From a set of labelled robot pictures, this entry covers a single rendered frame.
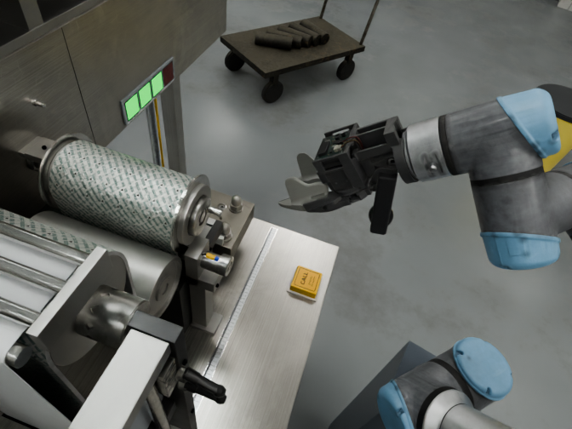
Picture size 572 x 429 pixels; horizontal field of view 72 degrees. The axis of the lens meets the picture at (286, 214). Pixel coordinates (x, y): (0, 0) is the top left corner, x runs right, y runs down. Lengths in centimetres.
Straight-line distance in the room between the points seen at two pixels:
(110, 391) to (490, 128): 45
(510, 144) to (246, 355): 72
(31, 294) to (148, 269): 26
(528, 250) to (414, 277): 189
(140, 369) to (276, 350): 62
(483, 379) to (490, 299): 170
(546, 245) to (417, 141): 18
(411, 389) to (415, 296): 154
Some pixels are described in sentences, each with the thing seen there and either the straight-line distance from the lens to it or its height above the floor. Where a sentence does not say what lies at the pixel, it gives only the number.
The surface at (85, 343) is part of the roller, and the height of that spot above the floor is 130.
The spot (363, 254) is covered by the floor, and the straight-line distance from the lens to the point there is 233.
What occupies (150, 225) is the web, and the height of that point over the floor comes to 126.
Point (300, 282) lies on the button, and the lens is 104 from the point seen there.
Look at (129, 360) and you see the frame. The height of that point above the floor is 144.
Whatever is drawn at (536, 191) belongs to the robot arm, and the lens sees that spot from 50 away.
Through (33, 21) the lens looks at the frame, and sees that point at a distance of 83.
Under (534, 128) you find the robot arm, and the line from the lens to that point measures 48.
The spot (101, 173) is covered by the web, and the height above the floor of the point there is 131.
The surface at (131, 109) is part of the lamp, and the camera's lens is 109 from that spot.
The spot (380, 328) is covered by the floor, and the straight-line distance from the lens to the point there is 212.
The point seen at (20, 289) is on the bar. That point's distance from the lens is 47.
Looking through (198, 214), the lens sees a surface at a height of 127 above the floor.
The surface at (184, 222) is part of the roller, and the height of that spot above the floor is 128.
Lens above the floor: 181
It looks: 49 degrees down
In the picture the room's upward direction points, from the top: 12 degrees clockwise
